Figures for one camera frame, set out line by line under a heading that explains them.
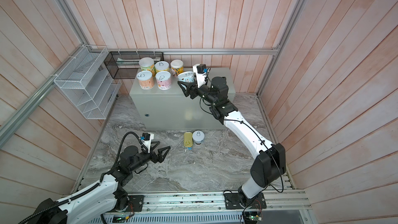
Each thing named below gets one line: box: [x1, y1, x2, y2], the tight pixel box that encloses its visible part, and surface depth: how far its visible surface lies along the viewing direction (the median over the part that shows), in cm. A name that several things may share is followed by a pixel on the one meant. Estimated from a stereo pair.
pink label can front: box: [155, 70, 172, 91], surface depth 75 cm
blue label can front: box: [177, 71, 196, 83], surface depth 67 cm
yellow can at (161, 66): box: [154, 61, 170, 74], surface depth 80 cm
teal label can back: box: [192, 130, 205, 145], surface depth 93 cm
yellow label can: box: [138, 57, 156, 77], surface depth 78 cm
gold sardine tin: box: [183, 131, 194, 148], surface depth 92 cm
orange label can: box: [136, 70, 155, 91], surface depth 75 cm
